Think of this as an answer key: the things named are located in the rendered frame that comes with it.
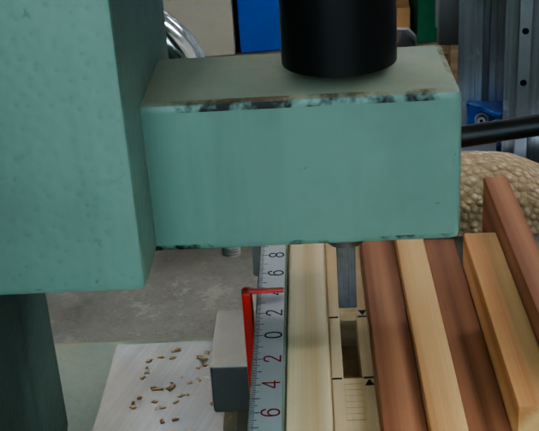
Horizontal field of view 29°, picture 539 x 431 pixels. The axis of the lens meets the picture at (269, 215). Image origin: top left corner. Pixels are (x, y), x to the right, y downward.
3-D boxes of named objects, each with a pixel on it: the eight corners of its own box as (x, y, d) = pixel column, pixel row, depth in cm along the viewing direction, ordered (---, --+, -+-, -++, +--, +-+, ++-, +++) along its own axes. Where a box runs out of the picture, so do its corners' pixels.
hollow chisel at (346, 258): (357, 307, 52) (354, 215, 50) (338, 308, 52) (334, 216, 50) (356, 298, 53) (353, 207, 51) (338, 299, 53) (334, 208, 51)
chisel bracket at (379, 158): (460, 270, 47) (464, 89, 44) (150, 283, 48) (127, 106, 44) (441, 201, 54) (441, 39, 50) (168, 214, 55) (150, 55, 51)
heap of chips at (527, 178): (582, 231, 69) (586, 178, 67) (365, 240, 69) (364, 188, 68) (552, 176, 77) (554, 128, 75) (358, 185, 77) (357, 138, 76)
